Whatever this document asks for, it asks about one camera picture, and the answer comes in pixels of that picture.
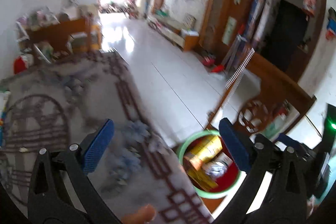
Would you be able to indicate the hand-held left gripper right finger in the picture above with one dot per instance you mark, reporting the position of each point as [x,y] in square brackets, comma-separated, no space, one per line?
[235,145]

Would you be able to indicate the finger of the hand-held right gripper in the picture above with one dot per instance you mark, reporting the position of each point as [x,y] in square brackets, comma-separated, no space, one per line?
[284,138]

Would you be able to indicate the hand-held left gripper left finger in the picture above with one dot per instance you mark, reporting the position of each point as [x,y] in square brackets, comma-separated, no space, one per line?
[98,145]

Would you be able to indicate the large yellow drink carton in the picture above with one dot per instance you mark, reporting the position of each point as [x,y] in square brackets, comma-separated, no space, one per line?
[203,151]

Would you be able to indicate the green basin with red inside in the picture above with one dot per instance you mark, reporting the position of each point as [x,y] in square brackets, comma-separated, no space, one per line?
[189,142]

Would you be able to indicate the person's left hand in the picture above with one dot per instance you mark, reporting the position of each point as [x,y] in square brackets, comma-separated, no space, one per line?
[140,216]

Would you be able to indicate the carved wooden chair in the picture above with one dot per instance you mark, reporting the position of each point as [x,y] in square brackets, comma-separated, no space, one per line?
[275,82]

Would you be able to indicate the floral patterned table cover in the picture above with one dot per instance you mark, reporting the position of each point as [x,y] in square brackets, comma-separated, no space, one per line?
[78,87]

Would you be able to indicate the red dustpan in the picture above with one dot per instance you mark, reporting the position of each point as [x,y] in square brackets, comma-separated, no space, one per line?
[218,69]

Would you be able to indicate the red bucket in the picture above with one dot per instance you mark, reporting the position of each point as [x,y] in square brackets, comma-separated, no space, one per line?
[208,60]

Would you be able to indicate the red bag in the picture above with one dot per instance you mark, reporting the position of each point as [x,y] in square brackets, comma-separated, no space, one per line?
[22,65]

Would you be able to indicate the small green framed painting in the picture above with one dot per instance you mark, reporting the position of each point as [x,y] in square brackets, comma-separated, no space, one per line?
[229,31]

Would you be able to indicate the wooden dining chair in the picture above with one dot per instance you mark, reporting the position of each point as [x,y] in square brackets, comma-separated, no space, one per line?
[65,29]

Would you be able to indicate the hanging blue red toy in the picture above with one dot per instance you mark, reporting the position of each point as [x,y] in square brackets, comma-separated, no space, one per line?
[331,24]

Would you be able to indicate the colourful door poster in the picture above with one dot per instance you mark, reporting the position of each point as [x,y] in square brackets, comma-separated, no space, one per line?
[257,16]

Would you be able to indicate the wooden television cabinet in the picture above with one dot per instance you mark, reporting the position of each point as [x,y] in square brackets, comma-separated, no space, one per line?
[178,32]

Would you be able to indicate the geometric framed picture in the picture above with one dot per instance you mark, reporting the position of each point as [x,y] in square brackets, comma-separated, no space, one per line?
[190,21]

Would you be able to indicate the hanging orange bag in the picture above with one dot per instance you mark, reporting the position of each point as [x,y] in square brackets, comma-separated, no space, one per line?
[310,1]

